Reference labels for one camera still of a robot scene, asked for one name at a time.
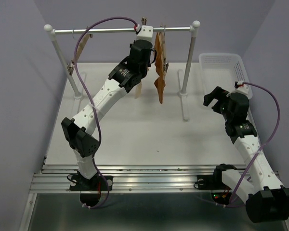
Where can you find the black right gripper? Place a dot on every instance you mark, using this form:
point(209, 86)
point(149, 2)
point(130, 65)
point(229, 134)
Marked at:
point(218, 93)

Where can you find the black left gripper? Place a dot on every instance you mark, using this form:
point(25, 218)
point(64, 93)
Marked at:
point(149, 63)

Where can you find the beige clip hanger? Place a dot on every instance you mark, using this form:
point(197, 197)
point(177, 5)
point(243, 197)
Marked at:
point(144, 24)

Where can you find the cream beige underwear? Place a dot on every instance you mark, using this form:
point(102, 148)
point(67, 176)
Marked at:
point(138, 90)

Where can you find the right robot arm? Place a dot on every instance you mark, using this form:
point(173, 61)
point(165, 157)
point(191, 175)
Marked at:
point(263, 194)

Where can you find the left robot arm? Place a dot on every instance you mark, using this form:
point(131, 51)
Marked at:
point(79, 129)

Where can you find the hanger holding brown underwear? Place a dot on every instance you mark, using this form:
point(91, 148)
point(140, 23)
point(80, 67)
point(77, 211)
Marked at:
point(163, 50)

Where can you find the brown underwear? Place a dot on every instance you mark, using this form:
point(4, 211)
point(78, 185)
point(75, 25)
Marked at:
point(160, 81)

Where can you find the empty wooden clip hanger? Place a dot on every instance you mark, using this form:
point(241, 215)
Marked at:
point(82, 44)

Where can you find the white plastic basket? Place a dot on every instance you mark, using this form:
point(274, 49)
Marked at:
point(222, 70)

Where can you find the silver and white clothes rack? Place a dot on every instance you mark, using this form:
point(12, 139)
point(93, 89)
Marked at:
point(183, 95)

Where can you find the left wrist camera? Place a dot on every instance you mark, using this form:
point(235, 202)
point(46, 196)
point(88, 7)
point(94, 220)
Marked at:
point(144, 32)

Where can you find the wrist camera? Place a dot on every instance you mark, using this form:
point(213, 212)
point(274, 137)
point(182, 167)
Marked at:
point(242, 88)
point(144, 32)

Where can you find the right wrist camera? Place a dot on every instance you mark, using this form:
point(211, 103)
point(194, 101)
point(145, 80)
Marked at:
point(242, 88)

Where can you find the aluminium mounting rail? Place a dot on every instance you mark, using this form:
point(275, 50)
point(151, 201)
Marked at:
point(126, 178)

